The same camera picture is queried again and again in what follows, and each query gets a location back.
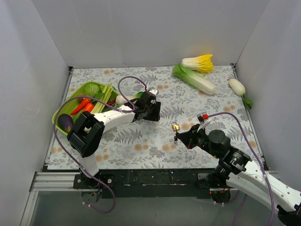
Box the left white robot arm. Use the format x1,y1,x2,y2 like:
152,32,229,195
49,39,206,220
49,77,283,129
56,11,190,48
67,89,161,188

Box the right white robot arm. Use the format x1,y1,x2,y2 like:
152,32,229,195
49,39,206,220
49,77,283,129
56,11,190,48
174,124,301,226

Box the brass padlock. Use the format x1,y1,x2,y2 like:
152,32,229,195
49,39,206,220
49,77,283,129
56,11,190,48
171,121,181,132

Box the green bok choy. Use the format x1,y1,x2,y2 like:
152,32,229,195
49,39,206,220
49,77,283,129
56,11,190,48
115,92,143,105

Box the floral table mat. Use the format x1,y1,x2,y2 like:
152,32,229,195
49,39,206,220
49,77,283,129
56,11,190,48
47,65,264,170

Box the red chili pepper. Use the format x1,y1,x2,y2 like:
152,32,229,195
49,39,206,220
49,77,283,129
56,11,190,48
107,99,116,105

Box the green celery stalks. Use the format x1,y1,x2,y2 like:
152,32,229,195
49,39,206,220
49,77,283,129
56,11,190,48
91,83,112,114

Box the green napa cabbage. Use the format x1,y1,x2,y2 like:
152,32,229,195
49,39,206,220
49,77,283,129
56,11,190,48
173,64,216,95

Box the orange carrot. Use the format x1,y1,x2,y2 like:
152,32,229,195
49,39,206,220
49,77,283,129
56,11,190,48
83,103,94,113
70,98,91,115

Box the white radish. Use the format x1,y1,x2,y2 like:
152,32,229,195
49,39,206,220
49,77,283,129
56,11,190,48
229,79,253,110

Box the yellow napa cabbage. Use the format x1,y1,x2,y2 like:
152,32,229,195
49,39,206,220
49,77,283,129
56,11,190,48
181,54,214,73

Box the purple eggplant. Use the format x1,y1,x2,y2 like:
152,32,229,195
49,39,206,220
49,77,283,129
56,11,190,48
57,113,73,134

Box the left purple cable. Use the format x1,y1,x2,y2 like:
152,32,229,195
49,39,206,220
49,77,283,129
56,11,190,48
53,75,149,214

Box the purple cable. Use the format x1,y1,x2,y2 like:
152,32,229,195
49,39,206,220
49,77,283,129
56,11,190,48
206,112,276,226
53,75,149,214

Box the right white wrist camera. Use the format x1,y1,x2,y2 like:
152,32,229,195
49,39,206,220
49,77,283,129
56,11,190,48
197,113,211,130

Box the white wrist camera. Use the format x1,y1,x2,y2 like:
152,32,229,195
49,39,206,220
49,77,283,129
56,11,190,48
197,113,211,130
149,89,158,96

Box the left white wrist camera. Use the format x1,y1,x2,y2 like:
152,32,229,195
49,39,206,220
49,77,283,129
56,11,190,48
149,89,158,96

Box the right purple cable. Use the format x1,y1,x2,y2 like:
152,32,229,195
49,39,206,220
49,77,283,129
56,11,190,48
206,112,276,226

